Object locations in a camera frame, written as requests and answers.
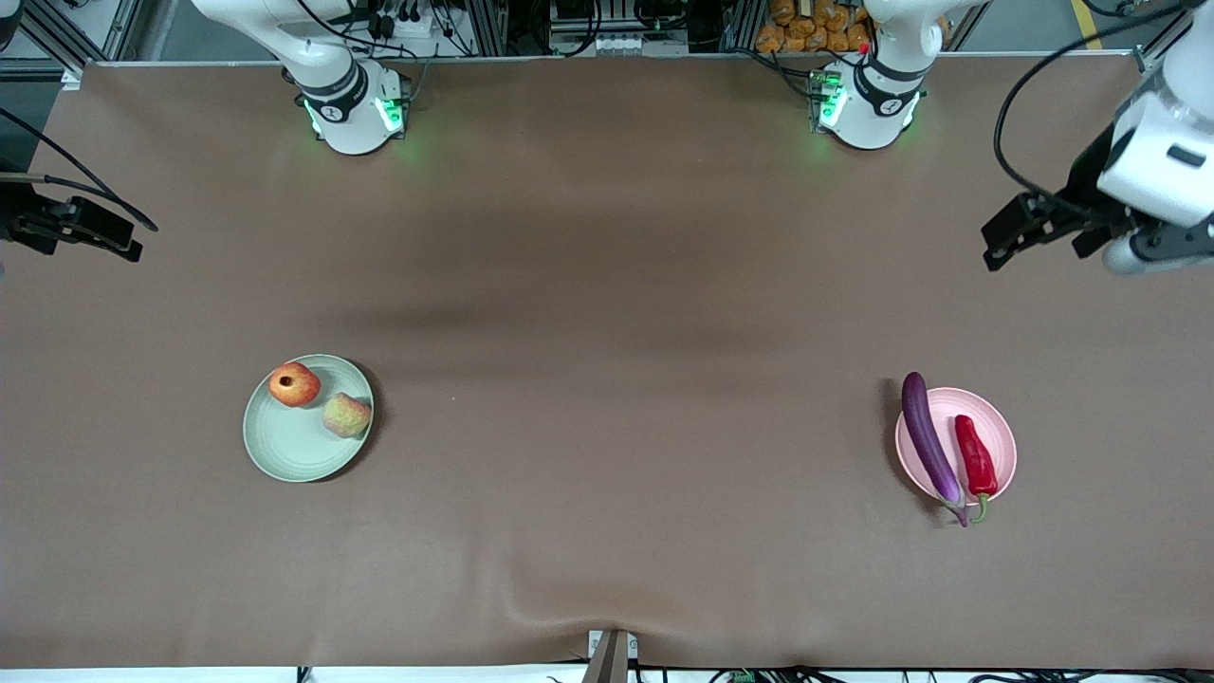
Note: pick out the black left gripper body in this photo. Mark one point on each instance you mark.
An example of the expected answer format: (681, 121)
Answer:
(1084, 193)

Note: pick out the pink round plate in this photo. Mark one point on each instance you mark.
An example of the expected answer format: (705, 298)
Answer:
(996, 427)

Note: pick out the power strip with black plugs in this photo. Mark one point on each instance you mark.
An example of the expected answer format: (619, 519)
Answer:
(417, 24)

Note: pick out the aluminium frame post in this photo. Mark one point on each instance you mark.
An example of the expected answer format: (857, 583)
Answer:
(488, 28)

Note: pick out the yellow-pink peach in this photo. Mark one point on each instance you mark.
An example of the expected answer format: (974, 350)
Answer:
(347, 415)

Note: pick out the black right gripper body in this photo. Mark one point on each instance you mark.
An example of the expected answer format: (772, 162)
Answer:
(21, 219)

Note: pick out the orange net bag of fruit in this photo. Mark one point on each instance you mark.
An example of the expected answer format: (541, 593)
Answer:
(806, 33)

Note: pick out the aluminium corner profile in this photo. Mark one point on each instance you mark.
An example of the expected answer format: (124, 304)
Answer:
(1149, 59)
(71, 52)

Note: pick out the brown table mat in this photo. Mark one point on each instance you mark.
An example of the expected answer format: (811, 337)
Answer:
(607, 237)

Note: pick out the red pepper with green stem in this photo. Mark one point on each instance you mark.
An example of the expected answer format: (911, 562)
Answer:
(975, 460)

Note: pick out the white power strip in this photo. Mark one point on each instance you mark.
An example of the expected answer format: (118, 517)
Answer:
(626, 43)

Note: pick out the long purple eggplant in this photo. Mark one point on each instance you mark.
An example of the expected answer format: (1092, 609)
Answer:
(925, 436)

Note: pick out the pale green round plate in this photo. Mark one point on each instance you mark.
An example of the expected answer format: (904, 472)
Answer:
(285, 446)

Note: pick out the red pomegranate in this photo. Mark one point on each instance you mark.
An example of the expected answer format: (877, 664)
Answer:
(295, 384)

